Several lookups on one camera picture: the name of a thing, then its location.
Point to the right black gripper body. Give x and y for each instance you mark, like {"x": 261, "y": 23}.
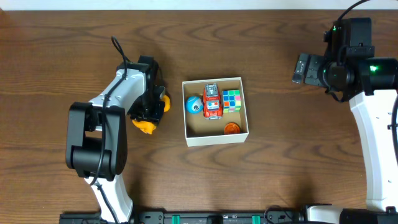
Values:
{"x": 311, "y": 70}

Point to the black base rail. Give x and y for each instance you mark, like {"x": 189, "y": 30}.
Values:
{"x": 199, "y": 217}

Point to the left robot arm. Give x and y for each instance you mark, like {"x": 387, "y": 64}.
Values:
{"x": 97, "y": 139}

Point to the red toy fire truck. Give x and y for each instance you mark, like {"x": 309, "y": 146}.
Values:
{"x": 212, "y": 108}

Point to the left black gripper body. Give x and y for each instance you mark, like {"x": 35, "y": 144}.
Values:
{"x": 149, "y": 109}

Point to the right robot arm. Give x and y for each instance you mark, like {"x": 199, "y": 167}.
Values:
{"x": 374, "y": 108}

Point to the blue ball toy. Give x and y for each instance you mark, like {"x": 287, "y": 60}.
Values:
{"x": 194, "y": 105}

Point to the orange dinosaur toy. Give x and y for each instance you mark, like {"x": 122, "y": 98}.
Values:
{"x": 147, "y": 126}

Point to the multicolour puzzle cube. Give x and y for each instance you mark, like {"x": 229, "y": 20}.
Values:
{"x": 231, "y": 101}

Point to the orange ridged round toy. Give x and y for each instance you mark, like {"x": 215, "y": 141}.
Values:
{"x": 232, "y": 128}

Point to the white cardboard box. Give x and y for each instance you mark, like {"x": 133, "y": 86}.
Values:
{"x": 202, "y": 132}

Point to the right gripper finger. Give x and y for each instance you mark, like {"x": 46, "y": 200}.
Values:
{"x": 300, "y": 68}
{"x": 314, "y": 72}

